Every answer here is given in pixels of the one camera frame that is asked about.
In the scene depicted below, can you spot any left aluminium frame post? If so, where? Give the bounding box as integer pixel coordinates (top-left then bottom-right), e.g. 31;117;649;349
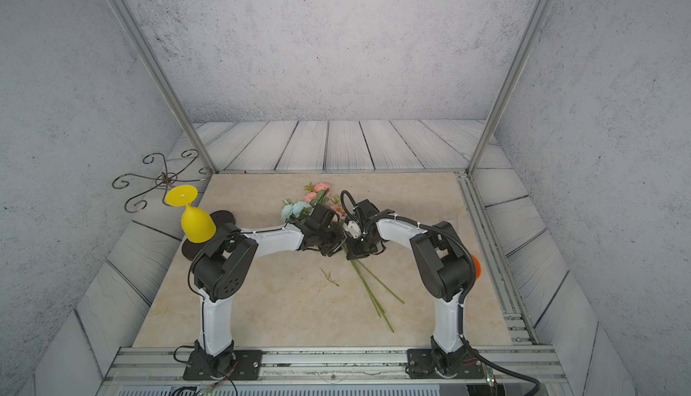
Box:
106;0;220;174

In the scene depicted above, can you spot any small broken green twig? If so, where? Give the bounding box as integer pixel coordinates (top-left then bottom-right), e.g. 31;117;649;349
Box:
320;268;340;287

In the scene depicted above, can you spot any artificial flower bouquet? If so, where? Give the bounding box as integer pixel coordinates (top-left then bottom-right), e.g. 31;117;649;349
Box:
281;183;405;332

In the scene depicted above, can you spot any right aluminium frame post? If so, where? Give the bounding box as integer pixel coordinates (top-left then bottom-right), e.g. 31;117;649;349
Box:
466;0;554;176

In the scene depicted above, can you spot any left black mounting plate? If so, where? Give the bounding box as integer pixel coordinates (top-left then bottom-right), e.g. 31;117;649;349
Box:
183;349;264;382

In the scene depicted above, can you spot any clear plastic cup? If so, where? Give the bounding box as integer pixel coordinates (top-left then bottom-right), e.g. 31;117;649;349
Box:
446;212;460;234

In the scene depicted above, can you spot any yellow plastic goblet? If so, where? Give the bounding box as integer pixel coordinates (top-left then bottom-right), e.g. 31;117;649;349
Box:
166;185;216;242

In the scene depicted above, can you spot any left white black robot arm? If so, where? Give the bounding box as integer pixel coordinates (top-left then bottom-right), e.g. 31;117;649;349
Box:
190;204;346;358

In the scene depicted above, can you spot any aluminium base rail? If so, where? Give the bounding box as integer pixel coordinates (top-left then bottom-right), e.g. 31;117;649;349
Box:
104;346;572;395

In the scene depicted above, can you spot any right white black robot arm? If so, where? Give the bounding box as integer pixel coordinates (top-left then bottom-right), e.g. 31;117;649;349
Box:
344;200;479;356

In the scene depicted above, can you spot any black oval tray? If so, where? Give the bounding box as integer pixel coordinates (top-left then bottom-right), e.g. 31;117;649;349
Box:
182;210;236;261

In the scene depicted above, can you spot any aluminium frame post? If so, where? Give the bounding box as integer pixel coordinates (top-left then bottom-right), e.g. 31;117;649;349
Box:
106;0;220;174
466;0;554;176

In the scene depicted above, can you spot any wrought iron scroll stand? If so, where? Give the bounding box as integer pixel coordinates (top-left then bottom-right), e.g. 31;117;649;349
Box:
111;149;212;214

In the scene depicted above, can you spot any black mounting plate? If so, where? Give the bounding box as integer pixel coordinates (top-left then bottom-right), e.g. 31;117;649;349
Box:
405;347;485;379
183;349;264;382

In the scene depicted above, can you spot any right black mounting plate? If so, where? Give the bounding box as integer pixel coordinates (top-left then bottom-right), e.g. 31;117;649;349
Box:
405;347;485;379

